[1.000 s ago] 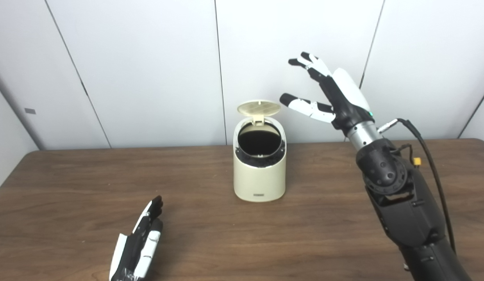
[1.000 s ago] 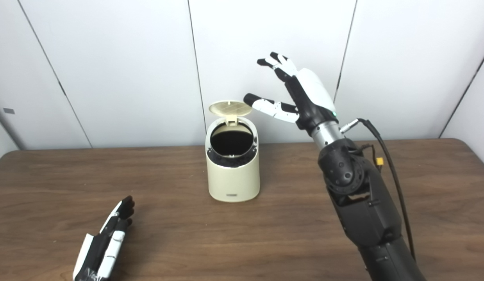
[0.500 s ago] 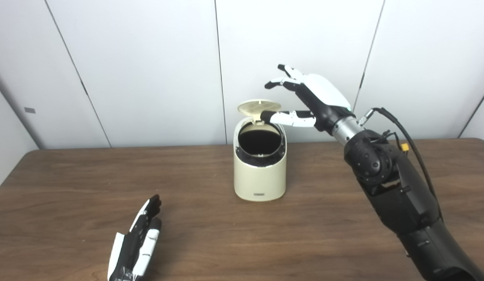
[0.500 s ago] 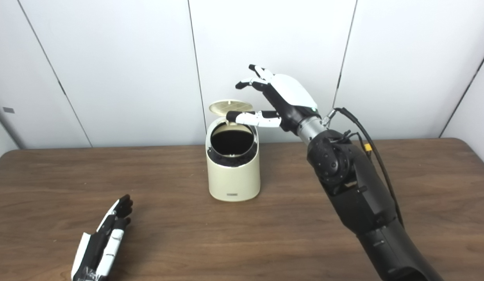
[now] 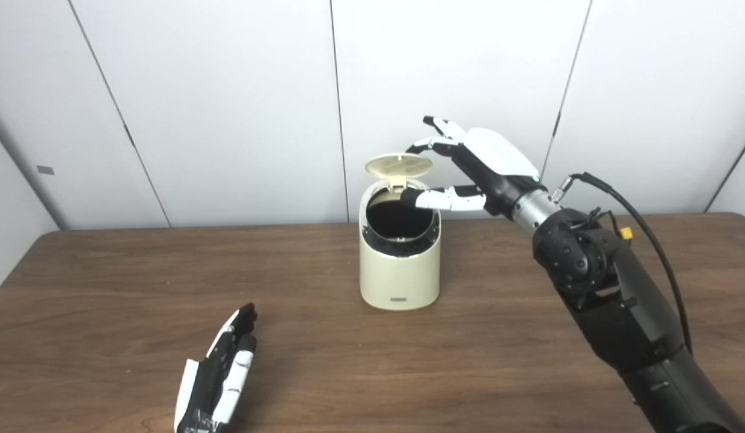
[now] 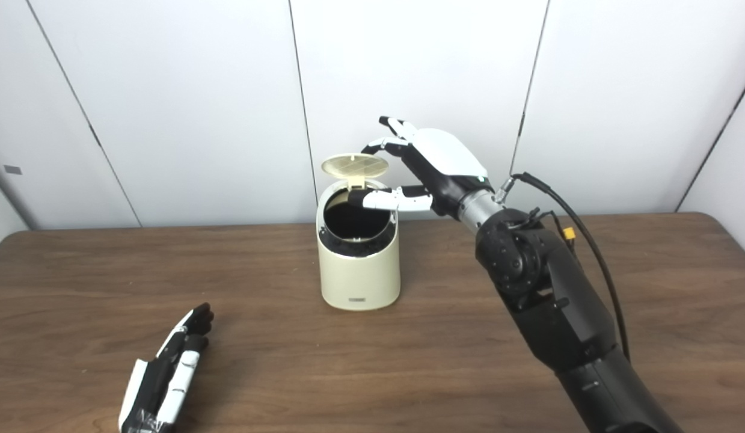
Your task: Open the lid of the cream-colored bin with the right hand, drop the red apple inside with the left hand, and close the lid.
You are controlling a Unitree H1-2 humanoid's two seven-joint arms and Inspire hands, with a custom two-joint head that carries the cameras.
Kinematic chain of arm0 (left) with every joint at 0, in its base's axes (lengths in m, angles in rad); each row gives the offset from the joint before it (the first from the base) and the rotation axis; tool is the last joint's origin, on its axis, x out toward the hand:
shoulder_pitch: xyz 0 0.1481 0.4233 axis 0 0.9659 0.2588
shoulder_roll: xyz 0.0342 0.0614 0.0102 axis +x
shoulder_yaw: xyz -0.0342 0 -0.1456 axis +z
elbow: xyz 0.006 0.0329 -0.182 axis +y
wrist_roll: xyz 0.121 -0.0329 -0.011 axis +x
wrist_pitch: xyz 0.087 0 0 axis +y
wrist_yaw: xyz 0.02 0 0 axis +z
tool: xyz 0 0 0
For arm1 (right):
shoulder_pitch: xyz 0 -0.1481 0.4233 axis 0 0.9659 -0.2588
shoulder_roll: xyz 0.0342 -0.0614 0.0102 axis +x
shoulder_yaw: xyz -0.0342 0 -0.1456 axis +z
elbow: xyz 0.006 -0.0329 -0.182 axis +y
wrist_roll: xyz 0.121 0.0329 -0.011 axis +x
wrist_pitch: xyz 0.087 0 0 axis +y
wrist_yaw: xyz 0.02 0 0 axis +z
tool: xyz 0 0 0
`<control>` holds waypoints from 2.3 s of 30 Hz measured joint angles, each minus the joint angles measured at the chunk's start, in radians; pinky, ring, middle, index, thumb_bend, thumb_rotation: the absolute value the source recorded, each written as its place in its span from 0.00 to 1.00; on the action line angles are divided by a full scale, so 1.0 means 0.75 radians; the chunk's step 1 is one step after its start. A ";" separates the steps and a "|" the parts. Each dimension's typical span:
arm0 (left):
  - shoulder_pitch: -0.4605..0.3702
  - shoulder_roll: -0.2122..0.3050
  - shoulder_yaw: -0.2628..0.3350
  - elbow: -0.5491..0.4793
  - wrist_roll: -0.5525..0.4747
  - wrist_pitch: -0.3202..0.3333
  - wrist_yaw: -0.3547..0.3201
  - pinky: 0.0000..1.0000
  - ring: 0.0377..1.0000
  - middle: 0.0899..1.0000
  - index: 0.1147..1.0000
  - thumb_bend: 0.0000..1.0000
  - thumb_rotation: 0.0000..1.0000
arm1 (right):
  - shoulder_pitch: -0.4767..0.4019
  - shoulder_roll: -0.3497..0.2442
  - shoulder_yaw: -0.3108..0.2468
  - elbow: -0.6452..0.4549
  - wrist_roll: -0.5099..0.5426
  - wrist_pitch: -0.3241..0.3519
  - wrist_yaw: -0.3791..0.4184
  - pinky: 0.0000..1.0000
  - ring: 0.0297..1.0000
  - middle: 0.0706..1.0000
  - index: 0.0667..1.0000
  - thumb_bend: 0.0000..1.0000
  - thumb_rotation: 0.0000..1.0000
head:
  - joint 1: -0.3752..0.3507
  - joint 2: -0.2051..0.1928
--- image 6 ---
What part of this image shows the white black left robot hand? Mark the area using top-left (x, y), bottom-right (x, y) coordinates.
top-left (118, 302), bottom-right (215, 433)

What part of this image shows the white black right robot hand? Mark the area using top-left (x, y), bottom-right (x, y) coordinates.
top-left (348, 115), bottom-right (494, 218)

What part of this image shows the round cream bin lid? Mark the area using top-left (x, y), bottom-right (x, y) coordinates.
top-left (321, 153), bottom-right (389, 188)

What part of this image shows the cream-colored bin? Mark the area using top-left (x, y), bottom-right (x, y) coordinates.
top-left (316, 153), bottom-right (401, 312)

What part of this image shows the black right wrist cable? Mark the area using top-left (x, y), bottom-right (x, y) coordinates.
top-left (495, 172), bottom-right (631, 361)

